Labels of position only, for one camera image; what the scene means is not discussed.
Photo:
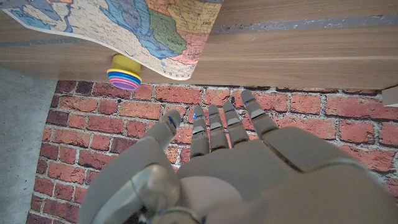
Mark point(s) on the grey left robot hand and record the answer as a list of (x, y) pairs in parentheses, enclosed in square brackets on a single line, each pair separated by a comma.
[(248, 174)]

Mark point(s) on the blue stacking cup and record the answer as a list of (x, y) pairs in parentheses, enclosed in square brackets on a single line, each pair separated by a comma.
[(122, 77)]

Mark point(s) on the red brick printed backdrop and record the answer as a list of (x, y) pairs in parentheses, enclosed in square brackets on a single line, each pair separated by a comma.
[(280, 105)]

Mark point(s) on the purple stacking cup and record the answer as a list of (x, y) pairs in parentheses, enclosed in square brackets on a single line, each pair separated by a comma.
[(124, 86)]

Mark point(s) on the yellow stacking cup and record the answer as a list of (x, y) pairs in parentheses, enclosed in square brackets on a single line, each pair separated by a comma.
[(124, 63)]

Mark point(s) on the United States paper map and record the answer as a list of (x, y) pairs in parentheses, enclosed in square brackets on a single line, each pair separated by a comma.
[(124, 25)]

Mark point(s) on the pink stacking cup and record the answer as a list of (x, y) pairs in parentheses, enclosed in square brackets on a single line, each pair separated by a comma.
[(121, 81)]

